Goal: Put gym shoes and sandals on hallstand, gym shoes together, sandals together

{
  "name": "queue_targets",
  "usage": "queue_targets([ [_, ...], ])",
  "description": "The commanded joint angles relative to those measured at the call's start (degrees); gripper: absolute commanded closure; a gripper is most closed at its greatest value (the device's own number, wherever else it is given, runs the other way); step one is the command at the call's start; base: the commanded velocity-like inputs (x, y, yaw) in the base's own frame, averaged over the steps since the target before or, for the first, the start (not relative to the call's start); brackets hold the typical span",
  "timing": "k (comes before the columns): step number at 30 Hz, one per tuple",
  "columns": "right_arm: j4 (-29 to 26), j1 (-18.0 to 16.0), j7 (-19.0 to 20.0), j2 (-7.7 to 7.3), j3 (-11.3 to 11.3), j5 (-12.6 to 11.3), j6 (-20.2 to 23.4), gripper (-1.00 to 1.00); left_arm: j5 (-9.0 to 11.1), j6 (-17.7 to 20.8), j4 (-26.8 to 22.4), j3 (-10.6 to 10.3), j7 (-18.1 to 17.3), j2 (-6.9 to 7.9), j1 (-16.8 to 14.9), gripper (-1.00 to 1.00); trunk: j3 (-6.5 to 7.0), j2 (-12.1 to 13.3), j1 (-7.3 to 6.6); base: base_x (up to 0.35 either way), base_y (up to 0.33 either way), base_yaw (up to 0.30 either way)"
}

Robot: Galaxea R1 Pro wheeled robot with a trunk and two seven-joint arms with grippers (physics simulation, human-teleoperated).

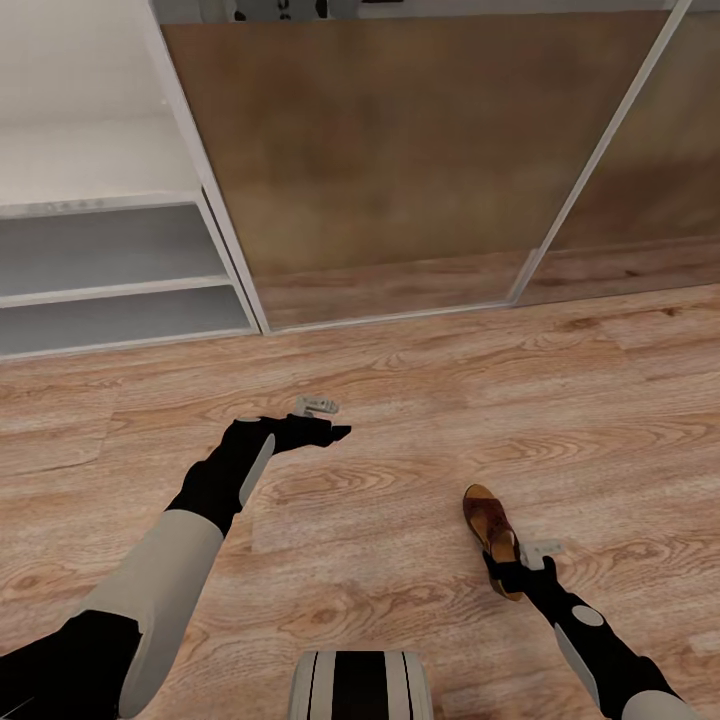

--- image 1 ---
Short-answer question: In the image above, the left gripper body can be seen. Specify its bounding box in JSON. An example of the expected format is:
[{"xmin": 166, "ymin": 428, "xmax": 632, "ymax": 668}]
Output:
[{"xmin": 285, "ymin": 413, "xmax": 331, "ymax": 449}]

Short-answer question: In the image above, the sandal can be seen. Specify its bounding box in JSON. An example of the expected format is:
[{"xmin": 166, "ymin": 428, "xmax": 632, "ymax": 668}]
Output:
[{"xmin": 463, "ymin": 483, "xmax": 524, "ymax": 601}]

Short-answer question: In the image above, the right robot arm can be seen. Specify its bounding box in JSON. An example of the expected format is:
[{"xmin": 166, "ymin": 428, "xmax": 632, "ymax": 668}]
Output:
[{"xmin": 483, "ymin": 539, "xmax": 701, "ymax": 720}]

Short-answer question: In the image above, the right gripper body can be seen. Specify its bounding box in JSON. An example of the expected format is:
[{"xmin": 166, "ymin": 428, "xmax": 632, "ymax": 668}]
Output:
[{"xmin": 499, "ymin": 557, "xmax": 558, "ymax": 606}]

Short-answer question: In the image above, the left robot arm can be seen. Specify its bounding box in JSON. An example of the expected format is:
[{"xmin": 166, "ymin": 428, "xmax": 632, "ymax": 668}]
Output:
[{"xmin": 0, "ymin": 394, "xmax": 352, "ymax": 720}]

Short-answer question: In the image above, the robot trunk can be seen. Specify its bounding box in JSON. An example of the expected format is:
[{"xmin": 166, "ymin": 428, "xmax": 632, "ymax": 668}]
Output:
[{"xmin": 286, "ymin": 650, "xmax": 434, "ymax": 720}]

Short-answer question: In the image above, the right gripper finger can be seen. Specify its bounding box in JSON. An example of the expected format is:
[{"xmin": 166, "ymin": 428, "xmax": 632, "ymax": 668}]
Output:
[{"xmin": 483, "ymin": 551, "xmax": 501, "ymax": 580}]

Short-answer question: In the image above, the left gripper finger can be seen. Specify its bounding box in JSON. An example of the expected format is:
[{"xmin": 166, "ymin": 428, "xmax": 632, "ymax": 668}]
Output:
[{"xmin": 330, "ymin": 425, "xmax": 352, "ymax": 444}]

